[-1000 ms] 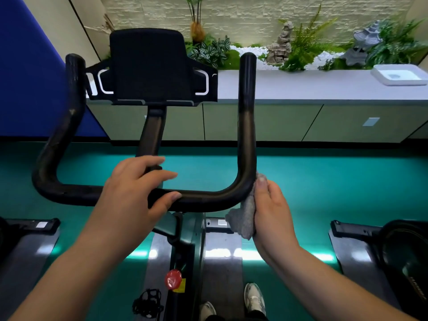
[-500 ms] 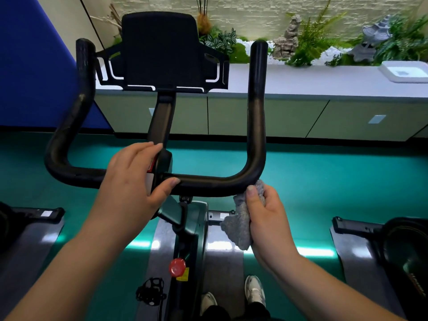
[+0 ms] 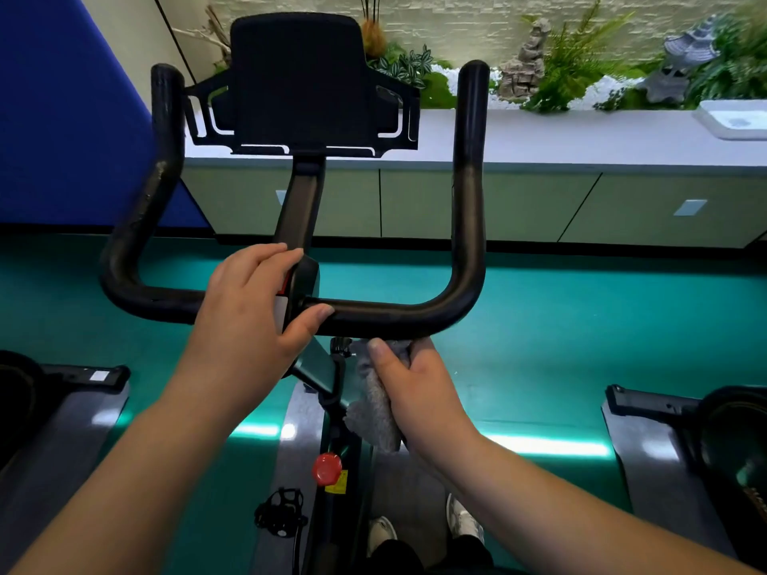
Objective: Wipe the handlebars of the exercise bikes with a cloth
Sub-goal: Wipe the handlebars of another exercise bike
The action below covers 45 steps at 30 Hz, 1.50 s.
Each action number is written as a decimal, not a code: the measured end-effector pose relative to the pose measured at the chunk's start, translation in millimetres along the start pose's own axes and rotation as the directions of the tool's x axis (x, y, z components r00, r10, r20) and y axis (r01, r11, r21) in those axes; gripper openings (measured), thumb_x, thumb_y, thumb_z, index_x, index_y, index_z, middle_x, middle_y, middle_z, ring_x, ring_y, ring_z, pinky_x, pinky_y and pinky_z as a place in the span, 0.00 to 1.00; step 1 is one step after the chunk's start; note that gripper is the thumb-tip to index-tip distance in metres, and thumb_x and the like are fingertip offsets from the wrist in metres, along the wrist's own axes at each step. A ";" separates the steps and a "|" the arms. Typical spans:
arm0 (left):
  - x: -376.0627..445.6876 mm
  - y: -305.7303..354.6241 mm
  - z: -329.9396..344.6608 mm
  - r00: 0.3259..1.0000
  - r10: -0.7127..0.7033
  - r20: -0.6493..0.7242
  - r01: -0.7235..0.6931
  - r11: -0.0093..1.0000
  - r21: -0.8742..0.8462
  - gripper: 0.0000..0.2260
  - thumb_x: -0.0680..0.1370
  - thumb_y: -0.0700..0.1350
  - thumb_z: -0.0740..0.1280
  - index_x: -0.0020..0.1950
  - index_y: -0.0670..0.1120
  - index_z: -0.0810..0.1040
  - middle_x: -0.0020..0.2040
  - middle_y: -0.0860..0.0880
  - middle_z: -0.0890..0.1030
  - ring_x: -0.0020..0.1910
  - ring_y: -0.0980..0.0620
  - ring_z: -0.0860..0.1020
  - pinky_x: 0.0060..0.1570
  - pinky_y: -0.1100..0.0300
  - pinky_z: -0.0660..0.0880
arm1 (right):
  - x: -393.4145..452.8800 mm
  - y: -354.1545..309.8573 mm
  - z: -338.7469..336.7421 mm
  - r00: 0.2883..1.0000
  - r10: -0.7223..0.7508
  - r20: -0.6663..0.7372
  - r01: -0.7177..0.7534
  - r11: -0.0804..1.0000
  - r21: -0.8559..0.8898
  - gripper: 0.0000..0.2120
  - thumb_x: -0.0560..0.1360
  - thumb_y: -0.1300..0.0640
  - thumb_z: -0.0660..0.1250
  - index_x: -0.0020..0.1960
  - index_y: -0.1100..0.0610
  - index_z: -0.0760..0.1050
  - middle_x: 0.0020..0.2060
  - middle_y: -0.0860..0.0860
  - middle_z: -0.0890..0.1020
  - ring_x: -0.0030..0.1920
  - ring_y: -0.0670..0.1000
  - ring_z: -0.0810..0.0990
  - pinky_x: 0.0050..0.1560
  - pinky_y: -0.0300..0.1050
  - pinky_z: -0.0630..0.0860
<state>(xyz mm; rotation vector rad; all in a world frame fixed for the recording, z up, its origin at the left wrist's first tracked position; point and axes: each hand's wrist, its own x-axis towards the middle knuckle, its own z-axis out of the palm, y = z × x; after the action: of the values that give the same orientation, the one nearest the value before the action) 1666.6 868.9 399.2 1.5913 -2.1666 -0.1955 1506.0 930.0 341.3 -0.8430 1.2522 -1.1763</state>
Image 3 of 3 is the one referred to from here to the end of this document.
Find person's left hand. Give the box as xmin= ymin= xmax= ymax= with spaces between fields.
xmin=173 ymin=242 xmax=336 ymax=414

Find person's right hand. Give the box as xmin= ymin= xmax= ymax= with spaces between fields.
xmin=366 ymin=336 xmax=480 ymax=468

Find grey cleaning cloth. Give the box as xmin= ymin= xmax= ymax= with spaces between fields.
xmin=343 ymin=339 xmax=415 ymax=454

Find person's left forearm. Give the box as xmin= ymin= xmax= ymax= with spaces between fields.
xmin=9 ymin=376 xmax=283 ymax=575

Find person's right forearm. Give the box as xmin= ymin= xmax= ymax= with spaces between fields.
xmin=431 ymin=434 xmax=762 ymax=575

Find black exercise bike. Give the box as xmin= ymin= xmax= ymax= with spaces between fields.
xmin=601 ymin=400 xmax=738 ymax=561
xmin=248 ymin=379 xmax=451 ymax=575

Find person's black trousers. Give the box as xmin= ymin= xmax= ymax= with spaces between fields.
xmin=365 ymin=535 xmax=528 ymax=575

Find exercise bike at left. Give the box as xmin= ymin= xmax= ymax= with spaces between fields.
xmin=0 ymin=383 xmax=132 ymax=552

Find red round knob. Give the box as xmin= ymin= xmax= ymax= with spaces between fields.
xmin=311 ymin=453 xmax=344 ymax=488

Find white sneaker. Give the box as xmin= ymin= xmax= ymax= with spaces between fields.
xmin=445 ymin=494 xmax=485 ymax=545
xmin=366 ymin=516 xmax=399 ymax=557

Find long cabinet with grey top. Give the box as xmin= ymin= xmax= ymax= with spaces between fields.
xmin=179 ymin=107 xmax=767 ymax=249

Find dry brown branch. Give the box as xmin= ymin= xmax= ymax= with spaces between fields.
xmin=172 ymin=4 xmax=233 ymax=69

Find green moss mat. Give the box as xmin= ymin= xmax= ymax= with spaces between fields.
xmin=383 ymin=41 xmax=696 ymax=113

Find variegated leaf plant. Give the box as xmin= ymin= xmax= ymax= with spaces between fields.
xmin=368 ymin=44 xmax=435 ymax=89

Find tall thin stemmed fern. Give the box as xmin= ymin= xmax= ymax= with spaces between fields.
xmin=359 ymin=0 xmax=389 ymax=61

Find patch of white pebbles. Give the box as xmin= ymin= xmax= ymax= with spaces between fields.
xmin=431 ymin=64 xmax=519 ymax=110
xmin=567 ymin=75 xmax=646 ymax=112

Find grey stacked rock ornament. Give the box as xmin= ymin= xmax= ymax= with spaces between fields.
xmin=497 ymin=17 xmax=552 ymax=102

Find slim green fern plant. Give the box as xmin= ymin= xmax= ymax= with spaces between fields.
xmin=521 ymin=0 xmax=646 ymax=85

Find grey stone pagoda lantern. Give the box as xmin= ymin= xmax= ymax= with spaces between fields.
xmin=636 ymin=16 xmax=720 ymax=105

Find white plastic tray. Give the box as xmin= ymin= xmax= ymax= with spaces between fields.
xmin=693 ymin=99 xmax=767 ymax=141

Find large bushy fern plant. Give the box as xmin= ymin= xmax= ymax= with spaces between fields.
xmin=686 ymin=5 xmax=767 ymax=109

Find blue wall pad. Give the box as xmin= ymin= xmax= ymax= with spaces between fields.
xmin=0 ymin=0 xmax=212 ymax=229

